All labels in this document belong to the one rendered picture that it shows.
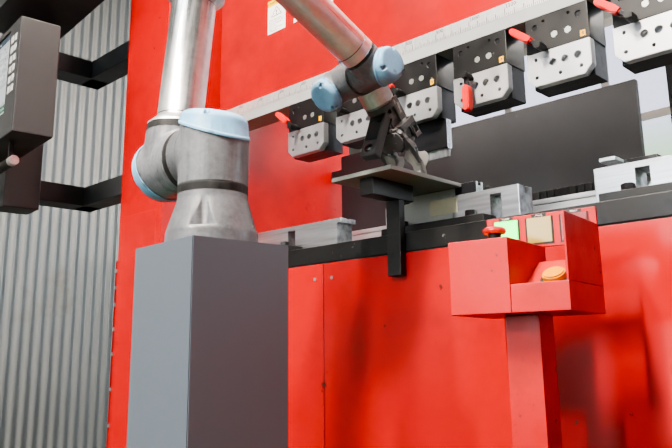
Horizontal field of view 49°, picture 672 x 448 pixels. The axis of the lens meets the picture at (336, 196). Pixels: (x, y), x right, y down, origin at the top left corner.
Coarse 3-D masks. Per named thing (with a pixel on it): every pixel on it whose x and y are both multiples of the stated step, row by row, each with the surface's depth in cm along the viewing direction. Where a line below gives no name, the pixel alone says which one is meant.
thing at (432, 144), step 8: (440, 120) 184; (448, 120) 184; (416, 128) 189; (424, 128) 187; (432, 128) 186; (440, 128) 184; (448, 128) 183; (424, 136) 187; (432, 136) 185; (440, 136) 183; (448, 136) 182; (416, 144) 188; (424, 144) 187; (432, 144) 185; (440, 144) 183; (448, 144) 182; (432, 152) 186; (440, 152) 184; (448, 152) 182
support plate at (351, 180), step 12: (384, 168) 159; (396, 168) 159; (336, 180) 168; (348, 180) 168; (396, 180) 168; (408, 180) 168; (420, 180) 168; (432, 180) 169; (444, 180) 171; (420, 192) 181; (432, 192) 181
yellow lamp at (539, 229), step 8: (544, 216) 128; (528, 224) 130; (536, 224) 129; (544, 224) 128; (528, 232) 129; (536, 232) 129; (544, 232) 128; (528, 240) 129; (536, 240) 128; (544, 240) 127; (552, 240) 127
